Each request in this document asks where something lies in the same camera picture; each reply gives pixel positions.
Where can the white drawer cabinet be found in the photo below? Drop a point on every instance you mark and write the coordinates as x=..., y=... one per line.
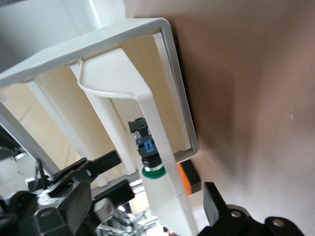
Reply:
x=98, y=39

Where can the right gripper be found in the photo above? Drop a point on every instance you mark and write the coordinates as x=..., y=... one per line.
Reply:
x=64, y=175

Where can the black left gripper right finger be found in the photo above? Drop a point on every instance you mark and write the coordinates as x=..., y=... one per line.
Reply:
x=216, y=209

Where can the orange button box black base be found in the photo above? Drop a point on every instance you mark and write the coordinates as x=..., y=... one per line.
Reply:
x=184, y=179

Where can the green push button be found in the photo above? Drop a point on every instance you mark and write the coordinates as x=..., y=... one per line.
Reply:
x=147, y=147

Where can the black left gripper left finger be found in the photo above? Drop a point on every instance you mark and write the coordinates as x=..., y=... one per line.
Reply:
x=73, y=209

